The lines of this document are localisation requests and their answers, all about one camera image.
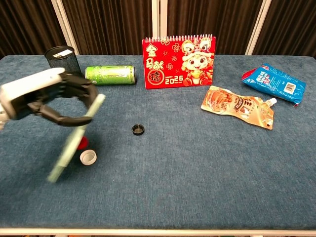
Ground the black bottle cap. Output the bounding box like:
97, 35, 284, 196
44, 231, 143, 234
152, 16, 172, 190
131, 124, 146, 136

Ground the black mesh pen holder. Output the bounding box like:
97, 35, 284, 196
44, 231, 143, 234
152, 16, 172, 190
44, 45, 82, 77

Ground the light green dustpan brush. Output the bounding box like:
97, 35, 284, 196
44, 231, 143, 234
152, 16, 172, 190
46, 94, 106, 183

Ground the blue table cloth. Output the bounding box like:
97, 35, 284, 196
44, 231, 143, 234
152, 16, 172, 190
0, 54, 316, 231

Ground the red bottle cap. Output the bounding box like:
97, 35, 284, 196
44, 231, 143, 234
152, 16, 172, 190
77, 136, 89, 151

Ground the white frame post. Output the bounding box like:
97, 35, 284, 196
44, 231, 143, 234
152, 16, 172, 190
244, 0, 272, 56
51, 0, 80, 56
152, 0, 168, 40

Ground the green energy drink can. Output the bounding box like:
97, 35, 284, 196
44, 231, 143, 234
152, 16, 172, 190
84, 65, 136, 86

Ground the white bottle cap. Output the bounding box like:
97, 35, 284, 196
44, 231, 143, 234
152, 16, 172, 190
79, 149, 97, 166

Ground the orange spouted sauce pouch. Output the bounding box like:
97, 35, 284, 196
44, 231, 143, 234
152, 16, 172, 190
200, 85, 278, 131

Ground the red 2026 desk calendar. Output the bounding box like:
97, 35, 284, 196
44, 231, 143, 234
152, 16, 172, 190
142, 34, 217, 90

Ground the blue snack bag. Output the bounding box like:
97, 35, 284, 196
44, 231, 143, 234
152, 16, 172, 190
241, 63, 307, 108

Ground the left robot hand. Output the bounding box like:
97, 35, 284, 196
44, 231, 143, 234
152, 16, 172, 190
0, 67, 99, 127

